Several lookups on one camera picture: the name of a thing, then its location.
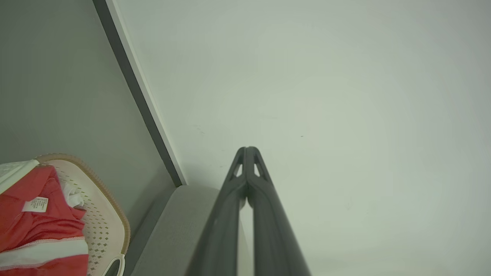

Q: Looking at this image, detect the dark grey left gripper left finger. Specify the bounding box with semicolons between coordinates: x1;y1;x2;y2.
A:
184;147;248;276

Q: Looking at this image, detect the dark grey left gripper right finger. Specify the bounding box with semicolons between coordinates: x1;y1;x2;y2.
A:
245;146;312;276

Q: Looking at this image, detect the red garment with white trim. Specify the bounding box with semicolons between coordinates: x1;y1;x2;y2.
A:
0;165;90;276

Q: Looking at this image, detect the beige perforated plastic laundry basket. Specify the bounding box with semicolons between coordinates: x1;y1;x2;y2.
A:
35;153;131;276

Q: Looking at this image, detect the dark grey baseboard strip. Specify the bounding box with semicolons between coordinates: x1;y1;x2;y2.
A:
92;0;188;187

